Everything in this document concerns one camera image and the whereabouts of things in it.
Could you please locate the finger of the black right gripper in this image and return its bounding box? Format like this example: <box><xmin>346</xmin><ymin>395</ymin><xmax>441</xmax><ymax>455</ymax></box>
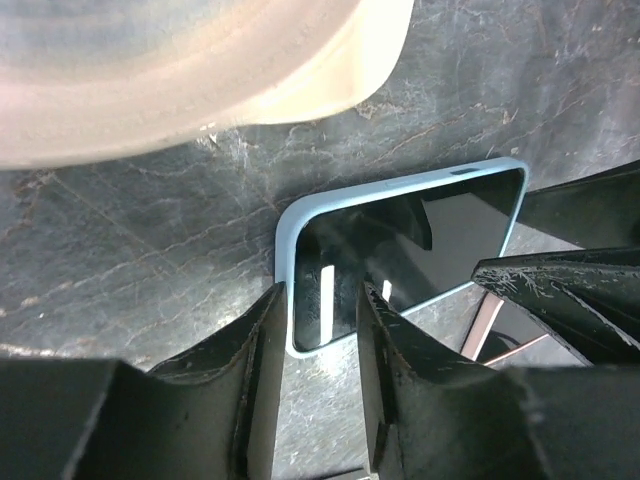
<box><xmin>519</xmin><ymin>161</ymin><xmax>639</xmax><ymax>249</ymax></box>
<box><xmin>472</xmin><ymin>247</ymin><xmax>639</xmax><ymax>365</ymax></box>

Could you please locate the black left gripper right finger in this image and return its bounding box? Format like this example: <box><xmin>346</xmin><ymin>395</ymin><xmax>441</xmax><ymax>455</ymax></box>
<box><xmin>357</xmin><ymin>283</ymin><xmax>639</xmax><ymax>479</ymax></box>

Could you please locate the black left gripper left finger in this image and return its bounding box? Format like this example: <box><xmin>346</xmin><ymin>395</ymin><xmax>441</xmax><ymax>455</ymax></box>
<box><xmin>1</xmin><ymin>283</ymin><xmax>287</xmax><ymax>479</ymax></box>

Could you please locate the pink phone case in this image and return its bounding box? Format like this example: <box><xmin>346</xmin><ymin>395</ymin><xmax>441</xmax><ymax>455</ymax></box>
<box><xmin>461</xmin><ymin>293</ymin><xmax>549</xmax><ymax>366</ymax></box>

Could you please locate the light blue phone case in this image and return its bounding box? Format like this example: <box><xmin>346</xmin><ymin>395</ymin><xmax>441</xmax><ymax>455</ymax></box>
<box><xmin>274</xmin><ymin>157</ymin><xmax>529</xmax><ymax>358</ymax></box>

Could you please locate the blue-edged black phone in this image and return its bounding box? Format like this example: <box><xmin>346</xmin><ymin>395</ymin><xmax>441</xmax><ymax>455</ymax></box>
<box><xmin>477</xmin><ymin>303</ymin><xmax>585</xmax><ymax>369</ymax></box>

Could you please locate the green-edged black phone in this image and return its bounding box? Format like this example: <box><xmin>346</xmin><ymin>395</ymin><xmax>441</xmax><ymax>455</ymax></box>
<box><xmin>293</xmin><ymin>168</ymin><xmax>525</xmax><ymax>352</ymax></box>

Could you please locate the cream silicone lid plate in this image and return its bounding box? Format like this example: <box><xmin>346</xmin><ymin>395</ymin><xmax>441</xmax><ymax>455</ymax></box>
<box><xmin>1</xmin><ymin>1</ymin><xmax>413</xmax><ymax>170</ymax></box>

